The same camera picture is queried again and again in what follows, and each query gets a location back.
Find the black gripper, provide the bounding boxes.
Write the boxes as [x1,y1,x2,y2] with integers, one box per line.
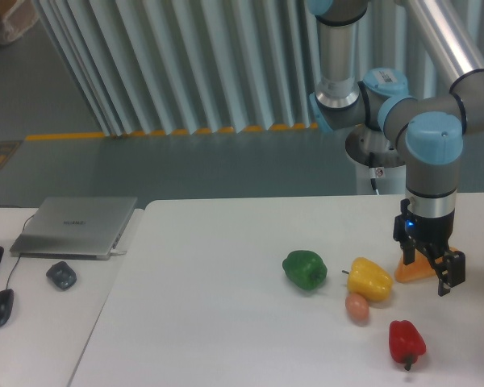
[393,198,466,297]

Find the orange triangular bread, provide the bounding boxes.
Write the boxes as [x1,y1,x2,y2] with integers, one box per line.
[394,249,436,284]

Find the red bell pepper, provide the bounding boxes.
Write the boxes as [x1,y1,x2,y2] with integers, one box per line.
[389,320,427,371]

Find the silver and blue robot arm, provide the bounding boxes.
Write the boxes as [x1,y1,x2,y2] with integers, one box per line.
[307,1,484,296]

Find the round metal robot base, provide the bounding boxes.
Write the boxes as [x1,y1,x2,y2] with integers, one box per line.
[344,126,406,195]

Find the yellow bell pepper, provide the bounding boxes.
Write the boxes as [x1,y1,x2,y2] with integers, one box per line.
[342,257,393,302]

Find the brown egg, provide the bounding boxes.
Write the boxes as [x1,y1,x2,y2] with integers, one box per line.
[345,293,369,322]

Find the green bell pepper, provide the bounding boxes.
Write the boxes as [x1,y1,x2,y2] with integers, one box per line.
[282,250,328,291]

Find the white pleated curtain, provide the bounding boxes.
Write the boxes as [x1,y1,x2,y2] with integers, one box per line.
[31,0,449,139]

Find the dark grey earbuds case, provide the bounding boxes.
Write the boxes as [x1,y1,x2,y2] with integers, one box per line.
[46,261,77,291]

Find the silver laptop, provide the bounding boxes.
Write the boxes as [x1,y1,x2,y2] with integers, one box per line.
[10,197,137,260]

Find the cardboard box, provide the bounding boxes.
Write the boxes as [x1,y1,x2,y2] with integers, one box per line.
[0,0,39,46]

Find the black mouse cable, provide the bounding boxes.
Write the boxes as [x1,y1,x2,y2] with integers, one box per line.
[0,206,38,292]

